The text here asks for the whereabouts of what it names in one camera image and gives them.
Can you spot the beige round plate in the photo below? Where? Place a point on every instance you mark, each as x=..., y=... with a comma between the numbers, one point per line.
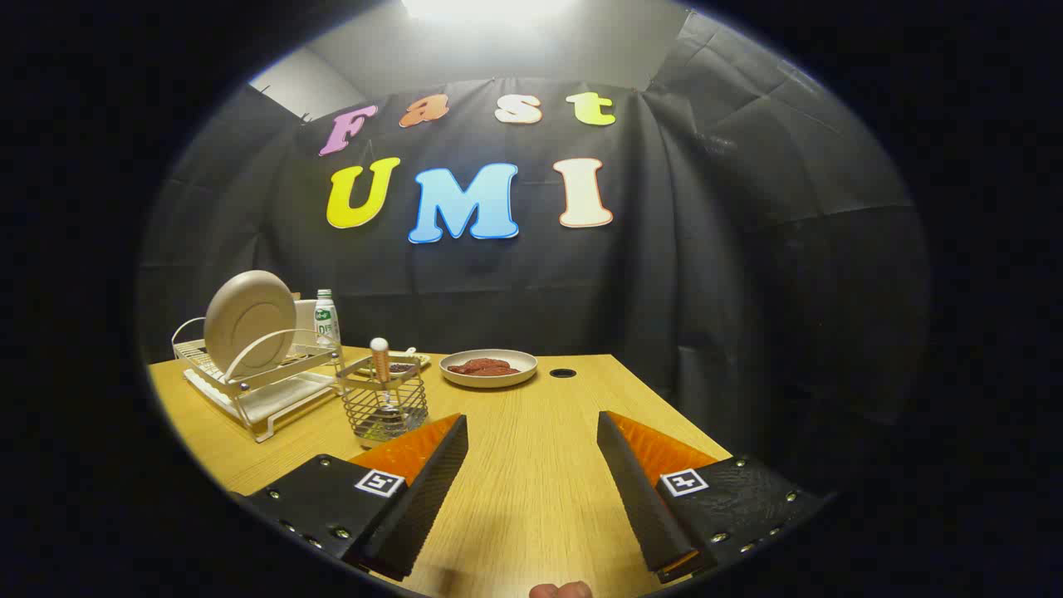
x=249, y=320

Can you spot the white divided snack tray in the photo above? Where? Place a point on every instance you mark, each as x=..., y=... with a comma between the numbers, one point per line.
x=419, y=360

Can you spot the red meat slice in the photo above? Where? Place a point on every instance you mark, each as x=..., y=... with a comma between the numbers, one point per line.
x=482, y=363
x=477, y=371

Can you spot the beige plate with meat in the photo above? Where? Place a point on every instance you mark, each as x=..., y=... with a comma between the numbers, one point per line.
x=490, y=380

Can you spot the black backdrop cloth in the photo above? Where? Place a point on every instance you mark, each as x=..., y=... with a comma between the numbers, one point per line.
x=706, y=291

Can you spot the white drip tray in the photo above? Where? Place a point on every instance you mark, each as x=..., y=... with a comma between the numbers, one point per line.
x=274, y=403

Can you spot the white green label bottle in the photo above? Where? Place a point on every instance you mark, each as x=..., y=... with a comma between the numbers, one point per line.
x=326, y=324

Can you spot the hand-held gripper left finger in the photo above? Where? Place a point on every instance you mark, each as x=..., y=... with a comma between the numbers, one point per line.
x=415, y=507

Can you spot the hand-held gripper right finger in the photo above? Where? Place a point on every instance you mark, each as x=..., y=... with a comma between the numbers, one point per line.
x=644, y=507

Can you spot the white toaster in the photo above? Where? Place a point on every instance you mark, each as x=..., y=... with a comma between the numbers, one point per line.
x=306, y=320

